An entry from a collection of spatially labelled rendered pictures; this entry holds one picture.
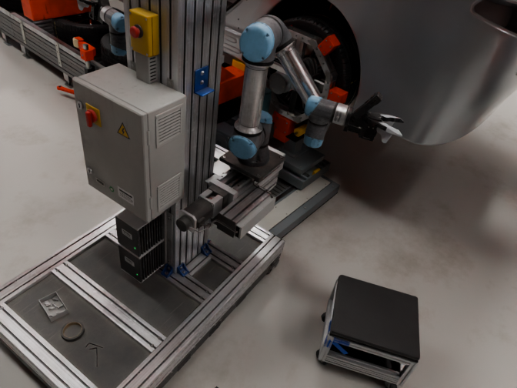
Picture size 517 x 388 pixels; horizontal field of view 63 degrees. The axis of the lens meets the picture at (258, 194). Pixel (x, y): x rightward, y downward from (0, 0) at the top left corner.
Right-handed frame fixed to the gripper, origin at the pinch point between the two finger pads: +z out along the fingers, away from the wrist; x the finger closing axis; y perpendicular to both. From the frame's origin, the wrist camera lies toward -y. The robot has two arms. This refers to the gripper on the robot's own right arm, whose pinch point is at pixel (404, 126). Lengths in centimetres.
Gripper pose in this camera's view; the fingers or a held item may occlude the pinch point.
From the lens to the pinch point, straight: 157.8
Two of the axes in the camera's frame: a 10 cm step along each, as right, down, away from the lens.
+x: -3.2, 4.6, -8.3
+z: 9.3, 3.2, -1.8
